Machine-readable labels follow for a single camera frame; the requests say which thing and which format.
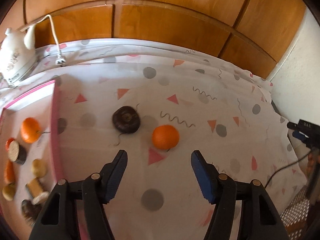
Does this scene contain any small orange carrot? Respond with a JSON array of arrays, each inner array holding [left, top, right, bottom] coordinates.
[[4, 160, 16, 184]]

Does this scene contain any dark round beet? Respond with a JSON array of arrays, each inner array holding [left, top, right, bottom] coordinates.
[[112, 106, 140, 134]]

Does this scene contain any dark cut root large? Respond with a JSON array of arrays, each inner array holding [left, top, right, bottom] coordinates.
[[8, 140, 27, 165]]

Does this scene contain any white kettle power cord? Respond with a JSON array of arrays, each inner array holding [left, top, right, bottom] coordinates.
[[35, 13, 67, 67]]

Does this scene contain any black cable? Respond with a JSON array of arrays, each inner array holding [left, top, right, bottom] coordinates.
[[264, 149, 313, 189]]

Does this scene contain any red tomato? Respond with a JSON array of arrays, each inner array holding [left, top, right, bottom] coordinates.
[[5, 137, 15, 151]]

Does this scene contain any patterned white tablecloth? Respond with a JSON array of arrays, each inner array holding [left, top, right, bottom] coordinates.
[[1, 40, 306, 239]]

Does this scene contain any orange mandarin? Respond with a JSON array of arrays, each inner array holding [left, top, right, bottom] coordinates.
[[20, 117, 42, 144], [151, 125, 180, 150]]

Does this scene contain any white ceramic electric kettle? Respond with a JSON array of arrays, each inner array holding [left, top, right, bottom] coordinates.
[[1, 24, 37, 86]]

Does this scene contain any pink rimmed tray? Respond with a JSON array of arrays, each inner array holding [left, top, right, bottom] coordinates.
[[0, 80, 91, 240]]

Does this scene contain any yellow green small fruit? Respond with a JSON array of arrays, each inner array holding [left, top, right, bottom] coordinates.
[[2, 183, 16, 201]]

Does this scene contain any dark round root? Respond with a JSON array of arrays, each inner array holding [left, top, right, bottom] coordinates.
[[21, 199, 42, 227]]

